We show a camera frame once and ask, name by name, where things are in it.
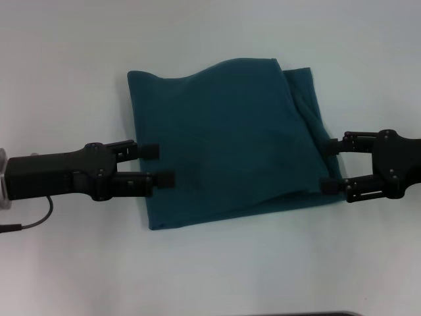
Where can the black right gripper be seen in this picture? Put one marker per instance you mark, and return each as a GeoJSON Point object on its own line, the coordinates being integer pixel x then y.
{"type": "Point", "coordinates": [398, 164]}

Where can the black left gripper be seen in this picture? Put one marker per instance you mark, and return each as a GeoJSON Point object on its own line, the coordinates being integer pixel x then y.
{"type": "Point", "coordinates": [59, 174]}

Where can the blue FREE print t-shirt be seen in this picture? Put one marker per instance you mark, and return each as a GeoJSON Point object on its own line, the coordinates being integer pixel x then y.
{"type": "Point", "coordinates": [230, 148]}

